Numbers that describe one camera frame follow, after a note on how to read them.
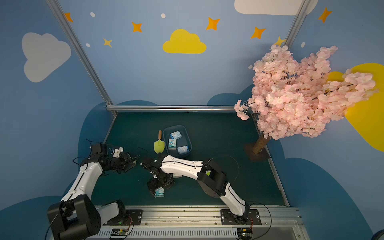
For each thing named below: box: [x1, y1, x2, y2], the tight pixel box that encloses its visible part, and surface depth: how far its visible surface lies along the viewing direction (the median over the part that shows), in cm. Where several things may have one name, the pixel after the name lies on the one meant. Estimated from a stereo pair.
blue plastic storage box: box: [163, 125, 193, 158], surface depth 105 cm
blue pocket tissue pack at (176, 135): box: [170, 130, 182, 139], surface depth 107 cm
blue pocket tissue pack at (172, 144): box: [168, 139, 177, 150], surface depth 103 cm
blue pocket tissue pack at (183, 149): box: [177, 145, 189, 155], surface depth 100 cm
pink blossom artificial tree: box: [234, 44, 377, 155], surface depth 62 cm
